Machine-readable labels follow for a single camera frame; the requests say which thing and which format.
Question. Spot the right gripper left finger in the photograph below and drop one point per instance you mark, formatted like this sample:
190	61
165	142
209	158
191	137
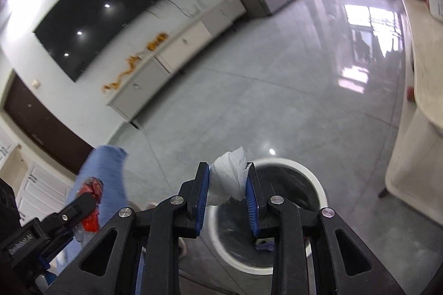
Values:
139	253

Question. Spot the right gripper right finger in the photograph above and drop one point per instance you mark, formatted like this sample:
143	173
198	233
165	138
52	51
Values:
320	242

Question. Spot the purple plastic wrapper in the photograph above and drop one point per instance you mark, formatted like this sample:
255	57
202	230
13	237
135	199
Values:
265	245

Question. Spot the red foil packet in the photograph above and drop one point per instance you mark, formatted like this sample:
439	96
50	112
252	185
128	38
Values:
90	192

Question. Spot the white tissue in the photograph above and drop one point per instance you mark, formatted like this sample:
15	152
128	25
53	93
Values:
228	177

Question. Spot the beige counter table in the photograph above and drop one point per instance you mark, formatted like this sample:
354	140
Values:
414	173

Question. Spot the dark brown entrance door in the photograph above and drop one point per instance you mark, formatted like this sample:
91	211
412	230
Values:
43	128

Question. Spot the white TV cabinet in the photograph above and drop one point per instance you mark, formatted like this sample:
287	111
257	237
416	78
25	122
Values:
158	67

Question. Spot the golden dragon ornament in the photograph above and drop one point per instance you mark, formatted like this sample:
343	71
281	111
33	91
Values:
132	62

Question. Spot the golden tiger ornament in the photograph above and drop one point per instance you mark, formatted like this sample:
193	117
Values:
159	39

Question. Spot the white wall cabinets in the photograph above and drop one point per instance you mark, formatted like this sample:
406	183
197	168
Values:
38	190

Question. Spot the black wall television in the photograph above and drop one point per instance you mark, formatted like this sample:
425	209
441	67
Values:
74	32

